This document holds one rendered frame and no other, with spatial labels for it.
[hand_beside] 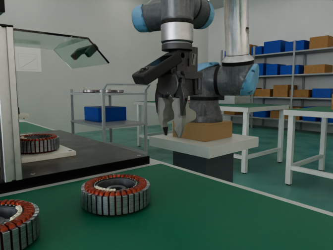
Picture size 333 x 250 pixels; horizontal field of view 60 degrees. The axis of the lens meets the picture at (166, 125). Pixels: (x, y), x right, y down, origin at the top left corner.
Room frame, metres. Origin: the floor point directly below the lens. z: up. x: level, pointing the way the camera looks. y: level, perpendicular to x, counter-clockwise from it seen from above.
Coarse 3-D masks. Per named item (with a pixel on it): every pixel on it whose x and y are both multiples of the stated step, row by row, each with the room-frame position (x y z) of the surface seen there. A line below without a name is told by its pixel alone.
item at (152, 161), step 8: (48, 128) 1.42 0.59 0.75; (152, 160) 0.77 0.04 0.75; (128, 168) 0.69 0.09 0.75; (136, 168) 0.69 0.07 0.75; (88, 176) 0.62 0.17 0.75; (96, 176) 0.62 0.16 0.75; (208, 176) 0.62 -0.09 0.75; (56, 184) 0.57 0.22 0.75; (232, 184) 0.57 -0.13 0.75; (8, 192) 0.52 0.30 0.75; (16, 192) 0.52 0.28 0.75; (256, 192) 0.52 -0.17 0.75; (264, 192) 0.52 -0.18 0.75; (288, 200) 0.48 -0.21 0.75; (312, 208) 0.45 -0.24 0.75
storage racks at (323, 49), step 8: (320, 48) 5.97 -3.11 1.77; (328, 48) 5.86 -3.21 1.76; (256, 56) 7.15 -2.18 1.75; (264, 56) 7.15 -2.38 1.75; (272, 56) 7.15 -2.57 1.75; (280, 56) 7.15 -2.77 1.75; (304, 56) 6.71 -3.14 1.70; (304, 64) 6.70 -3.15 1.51; (264, 80) 7.47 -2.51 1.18; (304, 80) 6.72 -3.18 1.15; (264, 88) 7.46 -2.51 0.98; (296, 120) 6.29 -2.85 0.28
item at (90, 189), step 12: (96, 180) 0.48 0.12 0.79; (108, 180) 0.49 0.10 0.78; (120, 180) 0.49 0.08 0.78; (132, 180) 0.48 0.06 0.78; (144, 180) 0.47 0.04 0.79; (84, 192) 0.43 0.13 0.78; (96, 192) 0.42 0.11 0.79; (108, 192) 0.41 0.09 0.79; (120, 192) 0.42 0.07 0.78; (132, 192) 0.42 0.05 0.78; (144, 192) 0.44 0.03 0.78; (84, 204) 0.43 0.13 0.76; (96, 204) 0.41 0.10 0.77; (108, 204) 0.41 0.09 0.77; (120, 204) 0.41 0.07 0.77; (132, 204) 0.42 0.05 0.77; (144, 204) 0.44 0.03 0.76
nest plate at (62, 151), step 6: (54, 150) 0.74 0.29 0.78; (60, 150) 0.74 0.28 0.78; (66, 150) 0.74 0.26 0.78; (72, 150) 0.74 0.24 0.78; (24, 156) 0.67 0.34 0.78; (30, 156) 0.67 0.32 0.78; (36, 156) 0.67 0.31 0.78; (42, 156) 0.68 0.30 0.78; (48, 156) 0.69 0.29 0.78; (54, 156) 0.70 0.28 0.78; (60, 156) 0.71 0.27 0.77; (66, 156) 0.72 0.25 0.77; (24, 162) 0.65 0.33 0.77
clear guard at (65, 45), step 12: (24, 36) 0.68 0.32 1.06; (36, 36) 0.68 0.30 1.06; (48, 36) 0.68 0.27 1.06; (60, 36) 0.68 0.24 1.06; (72, 36) 0.69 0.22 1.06; (48, 48) 0.87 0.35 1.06; (60, 48) 0.86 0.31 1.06; (72, 48) 0.81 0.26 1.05; (84, 48) 0.77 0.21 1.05; (96, 48) 0.73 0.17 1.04; (72, 60) 0.88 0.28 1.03; (84, 60) 0.82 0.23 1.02; (96, 60) 0.78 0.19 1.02
